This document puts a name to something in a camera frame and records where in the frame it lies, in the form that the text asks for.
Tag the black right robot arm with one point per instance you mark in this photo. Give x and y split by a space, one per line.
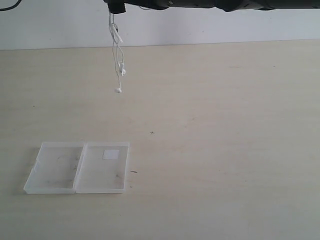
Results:
262 5

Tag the clear plastic storage case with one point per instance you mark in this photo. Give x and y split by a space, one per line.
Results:
79 168

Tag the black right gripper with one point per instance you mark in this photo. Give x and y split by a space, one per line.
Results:
118 6

